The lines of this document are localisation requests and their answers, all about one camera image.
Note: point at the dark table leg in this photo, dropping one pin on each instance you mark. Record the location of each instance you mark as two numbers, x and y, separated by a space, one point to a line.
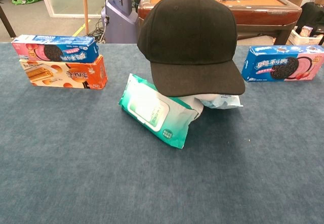
6 19

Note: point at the white foam mannequin head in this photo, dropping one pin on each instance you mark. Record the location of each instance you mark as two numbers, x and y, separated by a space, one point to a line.
195 102

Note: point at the blue pink Oreo box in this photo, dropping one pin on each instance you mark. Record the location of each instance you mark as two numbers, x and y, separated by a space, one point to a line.
260 67
76 52

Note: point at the orange biscuit box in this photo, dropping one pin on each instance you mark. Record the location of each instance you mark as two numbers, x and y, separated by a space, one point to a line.
76 77

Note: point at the purple robot base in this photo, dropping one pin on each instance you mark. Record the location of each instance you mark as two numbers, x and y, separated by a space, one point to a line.
119 19

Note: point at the light blue tissue pack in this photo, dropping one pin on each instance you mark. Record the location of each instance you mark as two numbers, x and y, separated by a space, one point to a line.
225 101

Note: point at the small drink carton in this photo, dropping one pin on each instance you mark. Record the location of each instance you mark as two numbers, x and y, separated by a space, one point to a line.
306 31

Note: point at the wooden pole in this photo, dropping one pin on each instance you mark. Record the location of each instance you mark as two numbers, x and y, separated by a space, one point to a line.
85 6

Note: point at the black chair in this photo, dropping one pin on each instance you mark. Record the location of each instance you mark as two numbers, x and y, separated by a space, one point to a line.
311 14

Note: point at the green wet wipes pack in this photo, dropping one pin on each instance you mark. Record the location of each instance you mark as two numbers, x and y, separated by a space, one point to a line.
152 112

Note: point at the brown mahjong table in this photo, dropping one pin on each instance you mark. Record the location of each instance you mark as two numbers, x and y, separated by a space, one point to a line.
253 14

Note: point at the black baseball cap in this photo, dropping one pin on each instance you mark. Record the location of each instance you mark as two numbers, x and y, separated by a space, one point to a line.
187 37

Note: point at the white crate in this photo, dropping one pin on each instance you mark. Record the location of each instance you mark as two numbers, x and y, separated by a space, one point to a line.
303 40

